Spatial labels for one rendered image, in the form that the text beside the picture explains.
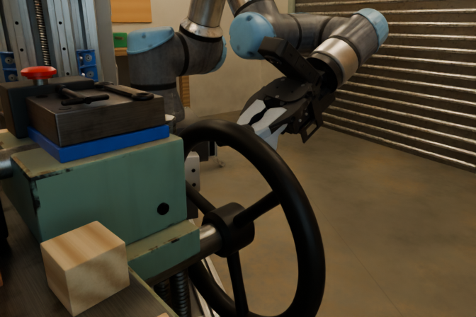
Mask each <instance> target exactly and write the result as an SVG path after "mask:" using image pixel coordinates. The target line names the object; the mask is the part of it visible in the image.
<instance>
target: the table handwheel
mask: <svg viewBox="0 0 476 317"><path fill-rule="evenodd" d="M177 136H178V137H181V138H182V139H183V150H184V163H185V161H186V158H187V156H188V155H189V153H190V152H191V150H192V149H193V148H194V147H195V146H196V145H198V144H200V143H202V142H219V143H222V144H225V145H227V146H230V147H231V148H233V149H235V150H236V151H238V152H239V153H240V154H241V155H243V156H244V157H245V158H246V159H248V160H249V161H250V162H251V163H252V164H253V165H254V166H255V168H256V169H257V170H258V171H259V172H260V174H261V175H262V176H263V177H264V178H265V180H266V182H267V183H268V184H269V185H270V187H271V189H272V191H271V192H269V193H268V194H267V195H265V196H264V197H262V198H261V199H260V200H259V201H258V202H256V203H254V204H253V205H252V206H250V207H248V208H246V209H245V208H244V207H243V206H241V205H240V204H238V203H236V202H231V203H228V204H226V205H223V206H221V207H219V208H215V207H214V206H213V205H212V204H211V203H210V202H208V201H207V200H206V199H205V198H204V197H203V196H202V195H201V194H200V193H199V192H198V191H197V190H196V189H195V188H194V187H193V186H192V185H191V184H190V183H189V182H188V181H187V180H186V197H187V198H189V199H190V200H191V202H192V203H193V204H194V205H195V206H196V207H197V208H198V209H199V210H200V211H201V212H202V213H203V214H204V217H203V221H202V224H201V226H200V227H199V230H200V252H199V253H198V254H196V255H194V256H192V257H190V258H188V259H186V260H184V261H183V262H181V263H179V264H177V265H175V266H173V267H171V268H169V269H168V270H165V271H163V272H161V273H159V274H158V275H156V276H154V277H152V278H150V279H148V280H146V281H144V282H145V283H146V284H147V285H148V286H149V287H153V286H154V285H156V284H158V283H160V282H162V281H164V280H165V279H167V278H169V277H171V276H172V275H175V274H176V273H178V272H180V271H182V270H184V269H186V268H188V276H189V278H190V279H191V281H192V283H193V284H194V286H195V287H196V289H197V290H198V292H199V293H200V295H201V296H202V297H203V298H204V300H205V301H206V302H207V303H208V305H209V306H210V307H211V308H212V309H213V310H214V311H215V312H216V313H217V314H218V315H219V316H220V317H315V316H316V315H317V312H318V310H319V308H320V305H321V302H322V298H323V295H324V288H325V279H326V265H325V256H324V246H323V242H322V236H321V233H320V230H319V225H318V223H317V219H316V216H315V213H314V211H313V209H312V206H311V204H310V201H309V200H308V198H307V196H306V194H305V191H304V190H303V188H302V186H301V184H300V182H299V181H298V179H297V178H296V176H295V174H294V173H293V172H292V171H291V169H290V167H289V166H288V165H287V163H286V162H285V161H284V160H283V159H282V158H281V156H280V155H279V154H278V153H277V152H276V151H275V150H274V149H273V148H272V147H271V146H270V145H269V144H268V143H267V142H265V141H264V140H263V139H262V138H260V136H258V135H257V134H255V133H254V132H252V131H251V130H250V129H247V128H246V127H244V126H241V125H239V124H237V123H235V122H230V121H228V120H221V119H206V120H199V121H197V122H194V123H193V124H191V125H189V126H187V127H186V128H184V129H183V130H182V131H181V132H180V133H179V134H178V135H177ZM279 204H280V205H281V207H282V208H283V211H284V213H285V216H286V218H287V220H288V223H289V226H290V230H291V232H292V235H293V239H294V243H295V249H296V253H297V264H298V280H297V289H296V293H295V296H294V299H293V301H292V303H291V305H290V306H289V307H288V308H287V309H286V310H285V311H284V312H282V313H281V314H278V315H277V316H262V315H259V314H256V313H253V312H251V311H249V307H248V303H247V297H246V293H245V289H244V283H243V277H242V268H241V263H240V257H239V250H241V249H243V248H244V247H246V246H248V245H249V244H251V243H252V241H253V240H254V236H255V227H254V220H255V219H257V218H258V217H260V216H261V215H262V214H264V213H266V212H268V211H269V210H271V209H273V208H274V207H276V206H278V205H279ZM213 253H214V254H216V255H218V256H220V257H222V258H227V264H228V268H229V274H230V278H231V281H232V289H233V294H234V300H233V299H231V298H230V297H229V296H228V295H227V294H226V293H225V292H224V291H223V290H222V289H221V288H220V286H219V285H218V284H217V283H216V281H215V280H214V279H213V278H212V276H211V275H210V273H209V272H208V271H207V269H206V268H205V266H204V264H203V262H202V261H201V260H202V259H204V258H206V257H208V256H209V255H212V254H213Z"/></svg>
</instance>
